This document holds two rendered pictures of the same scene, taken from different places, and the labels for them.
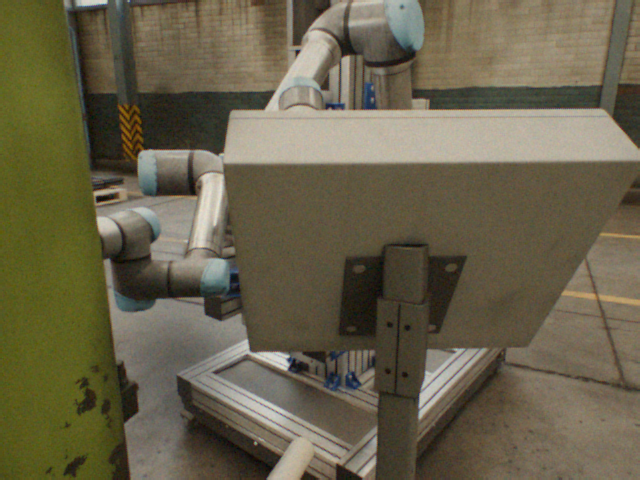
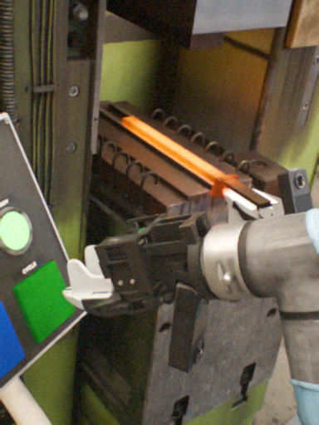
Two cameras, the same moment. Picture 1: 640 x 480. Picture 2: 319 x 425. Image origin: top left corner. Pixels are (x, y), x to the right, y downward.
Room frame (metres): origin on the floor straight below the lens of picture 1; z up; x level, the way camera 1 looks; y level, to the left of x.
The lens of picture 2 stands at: (0.95, -0.48, 1.50)
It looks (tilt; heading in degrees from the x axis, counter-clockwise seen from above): 30 degrees down; 117
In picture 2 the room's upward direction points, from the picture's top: 8 degrees clockwise
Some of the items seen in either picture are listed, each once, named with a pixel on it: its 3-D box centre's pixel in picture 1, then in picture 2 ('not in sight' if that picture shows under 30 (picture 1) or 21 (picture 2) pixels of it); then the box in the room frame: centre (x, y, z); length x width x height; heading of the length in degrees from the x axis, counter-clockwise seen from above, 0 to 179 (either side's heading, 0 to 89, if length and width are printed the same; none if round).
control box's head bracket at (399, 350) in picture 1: (396, 309); not in sight; (0.47, -0.09, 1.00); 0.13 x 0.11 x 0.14; 68
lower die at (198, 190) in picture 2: not in sight; (141, 158); (0.38, 0.54, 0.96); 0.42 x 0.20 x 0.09; 158
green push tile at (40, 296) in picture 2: not in sight; (42, 300); (0.56, 0.01, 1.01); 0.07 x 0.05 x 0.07; 93
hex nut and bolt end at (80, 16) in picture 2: not in sight; (78, 26); (0.36, 0.33, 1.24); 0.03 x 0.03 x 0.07; 68
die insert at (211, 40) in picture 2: not in sight; (155, 8); (0.36, 0.57, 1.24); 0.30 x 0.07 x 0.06; 158
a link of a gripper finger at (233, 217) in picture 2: not in sight; (235, 212); (0.63, 0.44, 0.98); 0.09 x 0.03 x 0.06; 161
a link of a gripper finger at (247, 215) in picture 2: not in sight; (255, 213); (0.68, 0.42, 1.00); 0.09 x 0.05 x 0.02; 161
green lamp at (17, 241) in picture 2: not in sight; (13, 231); (0.52, 0.01, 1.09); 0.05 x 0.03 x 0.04; 68
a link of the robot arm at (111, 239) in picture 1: (94, 240); not in sight; (0.82, 0.39, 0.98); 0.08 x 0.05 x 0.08; 68
